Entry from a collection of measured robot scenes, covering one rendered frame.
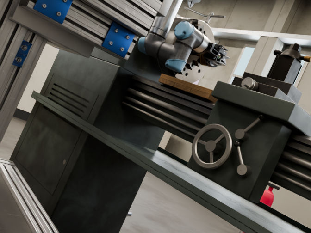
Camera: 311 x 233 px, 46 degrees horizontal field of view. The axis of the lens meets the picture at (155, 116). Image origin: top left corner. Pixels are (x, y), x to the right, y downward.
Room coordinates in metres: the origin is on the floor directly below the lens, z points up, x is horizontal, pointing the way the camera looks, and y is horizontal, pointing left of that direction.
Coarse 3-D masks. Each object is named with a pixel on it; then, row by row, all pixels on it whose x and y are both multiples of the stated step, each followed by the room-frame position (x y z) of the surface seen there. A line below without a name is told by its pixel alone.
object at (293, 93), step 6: (246, 72) 1.43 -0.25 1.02; (252, 78) 1.40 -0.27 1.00; (258, 78) 1.39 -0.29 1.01; (264, 78) 1.37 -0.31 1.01; (270, 78) 1.35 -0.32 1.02; (270, 84) 1.35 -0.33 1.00; (276, 84) 1.33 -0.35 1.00; (282, 84) 1.32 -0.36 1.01; (288, 84) 1.30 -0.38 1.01; (282, 90) 1.31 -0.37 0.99; (288, 90) 1.29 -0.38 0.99; (294, 90) 1.32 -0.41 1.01; (288, 96) 1.30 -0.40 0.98; (294, 96) 1.33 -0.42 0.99; (300, 96) 1.36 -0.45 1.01
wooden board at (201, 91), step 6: (162, 78) 1.65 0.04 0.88; (168, 78) 1.62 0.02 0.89; (174, 78) 1.60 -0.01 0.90; (168, 84) 1.61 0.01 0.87; (174, 84) 1.59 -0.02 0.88; (180, 84) 1.57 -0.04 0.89; (186, 84) 1.54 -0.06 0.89; (192, 84) 1.52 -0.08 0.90; (180, 90) 1.60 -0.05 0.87; (186, 90) 1.53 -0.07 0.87; (192, 90) 1.51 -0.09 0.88; (198, 90) 1.49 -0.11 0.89; (204, 90) 1.47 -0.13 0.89; (210, 90) 1.45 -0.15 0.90; (198, 96) 1.51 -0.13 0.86; (204, 96) 1.46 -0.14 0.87; (210, 96) 1.45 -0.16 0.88
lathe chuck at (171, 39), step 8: (176, 24) 1.75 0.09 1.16; (200, 24) 1.79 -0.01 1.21; (168, 32) 1.75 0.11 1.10; (208, 32) 1.84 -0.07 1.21; (168, 40) 1.73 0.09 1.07; (160, 64) 1.80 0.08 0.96; (168, 72) 1.79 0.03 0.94; (192, 72) 1.85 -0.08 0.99; (200, 72) 1.89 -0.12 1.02; (184, 80) 1.83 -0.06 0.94; (192, 80) 1.87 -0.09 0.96
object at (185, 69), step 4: (192, 56) 1.77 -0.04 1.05; (196, 56) 1.75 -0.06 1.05; (188, 60) 1.76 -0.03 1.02; (192, 60) 1.74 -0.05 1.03; (196, 60) 1.73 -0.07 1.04; (188, 64) 1.74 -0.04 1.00; (192, 64) 1.76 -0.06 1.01; (196, 64) 1.75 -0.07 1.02; (200, 64) 1.76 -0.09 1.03; (168, 68) 1.78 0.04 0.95; (184, 68) 1.76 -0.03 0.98; (188, 68) 1.77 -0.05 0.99; (192, 68) 1.76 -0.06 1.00; (172, 72) 1.78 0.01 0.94; (176, 72) 1.78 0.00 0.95; (180, 72) 1.75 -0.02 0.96; (184, 72) 1.76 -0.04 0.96
